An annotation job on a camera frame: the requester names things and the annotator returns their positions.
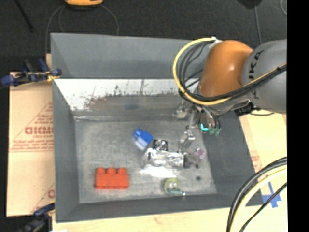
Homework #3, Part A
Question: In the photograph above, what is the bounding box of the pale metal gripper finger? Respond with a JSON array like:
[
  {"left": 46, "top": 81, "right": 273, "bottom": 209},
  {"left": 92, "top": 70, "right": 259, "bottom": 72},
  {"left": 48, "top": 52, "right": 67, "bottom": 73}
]
[{"left": 178, "top": 130, "right": 197, "bottom": 154}]

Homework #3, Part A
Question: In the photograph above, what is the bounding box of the clear purple plastic piece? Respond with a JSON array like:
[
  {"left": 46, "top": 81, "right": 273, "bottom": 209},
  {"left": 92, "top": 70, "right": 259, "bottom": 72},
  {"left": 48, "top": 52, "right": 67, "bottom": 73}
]
[{"left": 187, "top": 147, "right": 206, "bottom": 169}]

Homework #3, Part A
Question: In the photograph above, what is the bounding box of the clear plastic bottle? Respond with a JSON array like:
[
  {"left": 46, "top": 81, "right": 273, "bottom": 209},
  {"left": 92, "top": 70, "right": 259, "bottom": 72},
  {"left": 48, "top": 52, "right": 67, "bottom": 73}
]
[{"left": 140, "top": 147, "right": 188, "bottom": 170}]

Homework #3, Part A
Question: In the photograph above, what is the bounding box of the white flat packet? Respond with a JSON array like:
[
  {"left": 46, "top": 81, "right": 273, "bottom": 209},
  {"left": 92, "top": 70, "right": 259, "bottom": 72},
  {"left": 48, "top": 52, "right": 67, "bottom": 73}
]
[{"left": 138, "top": 165, "right": 180, "bottom": 178}]

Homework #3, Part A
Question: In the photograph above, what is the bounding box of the blue and white bottle cap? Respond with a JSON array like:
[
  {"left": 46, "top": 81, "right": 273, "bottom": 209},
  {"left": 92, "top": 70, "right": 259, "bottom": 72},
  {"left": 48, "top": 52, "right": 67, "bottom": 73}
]
[{"left": 132, "top": 128, "right": 154, "bottom": 151}]

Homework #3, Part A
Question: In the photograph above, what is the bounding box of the green and white round disc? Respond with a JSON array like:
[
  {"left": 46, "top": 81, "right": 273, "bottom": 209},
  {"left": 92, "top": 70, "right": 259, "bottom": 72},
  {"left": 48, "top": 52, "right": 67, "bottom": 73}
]
[{"left": 164, "top": 177, "right": 186, "bottom": 196}]

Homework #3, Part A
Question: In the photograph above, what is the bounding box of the grey metal bin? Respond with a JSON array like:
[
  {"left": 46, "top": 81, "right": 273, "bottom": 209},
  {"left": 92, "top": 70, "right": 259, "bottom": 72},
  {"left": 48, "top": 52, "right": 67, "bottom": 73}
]
[{"left": 50, "top": 32, "right": 263, "bottom": 222}]

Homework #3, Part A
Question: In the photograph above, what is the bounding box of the orange-red toy brick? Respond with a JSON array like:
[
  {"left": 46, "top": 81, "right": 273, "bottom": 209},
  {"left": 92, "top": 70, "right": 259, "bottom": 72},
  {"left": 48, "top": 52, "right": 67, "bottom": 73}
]
[{"left": 94, "top": 167, "right": 130, "bottom": 190}]

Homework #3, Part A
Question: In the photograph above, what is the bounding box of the brown cardboard board, red print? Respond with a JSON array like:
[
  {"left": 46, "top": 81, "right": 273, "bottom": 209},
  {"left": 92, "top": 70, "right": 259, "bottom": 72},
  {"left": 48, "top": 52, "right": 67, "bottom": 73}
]
[{"left": 5, "top": 54, "right": 56, "bottom": 218}]

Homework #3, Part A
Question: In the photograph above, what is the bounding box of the black cylinder on white bracket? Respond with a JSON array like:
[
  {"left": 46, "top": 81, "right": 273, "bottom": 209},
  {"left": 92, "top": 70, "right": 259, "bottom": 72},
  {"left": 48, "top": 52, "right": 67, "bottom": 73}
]
[{"left": 234, "top": 103, "right": 260, "bottom": 117}]

